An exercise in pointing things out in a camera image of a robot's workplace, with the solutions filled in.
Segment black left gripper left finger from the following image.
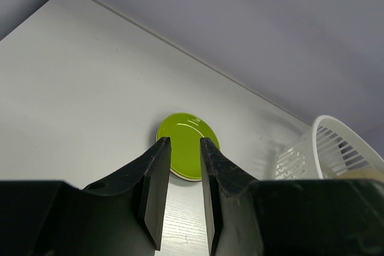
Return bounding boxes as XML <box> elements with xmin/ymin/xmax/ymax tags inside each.
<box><xmin>84</xmin><ymin>137</ymin><xmax>172</xmax><ymax>251</ymax></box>

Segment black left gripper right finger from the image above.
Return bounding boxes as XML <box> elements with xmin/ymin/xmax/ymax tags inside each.
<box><xmin>200</xmin><ymin>138</ymin><xmax>264</xmax><ymax>255</ymax></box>

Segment cream plate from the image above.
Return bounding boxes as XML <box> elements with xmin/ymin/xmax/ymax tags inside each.
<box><xmin>155</xmin><ymin>128</ymin><xmax>202</xmax><ymax>182</ymax></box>

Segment lime green plate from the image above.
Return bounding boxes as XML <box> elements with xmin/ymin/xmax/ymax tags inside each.
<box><xmin>158</xmin><ymin>113</ymin><xmax>220</xmax><ymax>179</ymax></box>

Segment beige speckled plate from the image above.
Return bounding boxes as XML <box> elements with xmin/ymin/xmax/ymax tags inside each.
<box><xmin>338</xmin><ymin>168</ymin><xmax>384</xmax><ymax>182</ymax></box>

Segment white plastic dish rack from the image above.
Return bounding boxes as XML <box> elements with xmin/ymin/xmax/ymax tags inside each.
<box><xmin>271</xmin><ymin>115</ymin><xmax>383</xmax><ymax>180</ymax></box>

